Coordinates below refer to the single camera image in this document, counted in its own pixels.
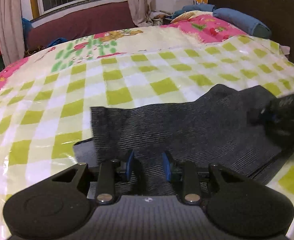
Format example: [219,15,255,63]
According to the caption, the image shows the dark grey pants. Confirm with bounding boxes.
[73,85,294,196]

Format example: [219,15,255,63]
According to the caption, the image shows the green checkered plastic sheet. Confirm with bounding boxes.
[0,35,294,239]

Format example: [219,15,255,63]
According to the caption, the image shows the blue pillow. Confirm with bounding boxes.
[213,8,272,39]

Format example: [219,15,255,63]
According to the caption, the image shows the pink floral bedsheet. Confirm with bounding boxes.
[0,10,244,90]

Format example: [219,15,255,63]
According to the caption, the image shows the blue cloth on sofa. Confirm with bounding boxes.
[47,37,68,48]

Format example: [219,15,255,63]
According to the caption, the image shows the maroon sofa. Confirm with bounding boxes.
[24,2,135,50]

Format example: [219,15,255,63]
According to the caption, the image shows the beige left curtain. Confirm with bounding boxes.
[0,0,24,66]

